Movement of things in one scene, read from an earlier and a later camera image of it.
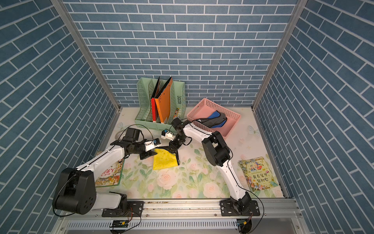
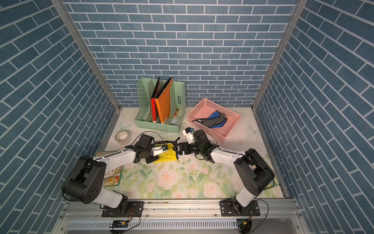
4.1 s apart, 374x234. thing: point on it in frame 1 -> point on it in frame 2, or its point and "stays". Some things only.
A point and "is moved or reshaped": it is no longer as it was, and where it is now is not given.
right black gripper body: [177, 142] -> [192, 147]
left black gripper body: [139, 148] -> [148, 153]
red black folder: [153, 102] stays
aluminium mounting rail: [202, 210] stays
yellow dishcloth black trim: [164, 159] is moved or reshaped
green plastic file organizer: [177, 104] stays
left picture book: [110, 176] stays
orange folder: [163, 101] stays
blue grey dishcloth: [216, 120] stays
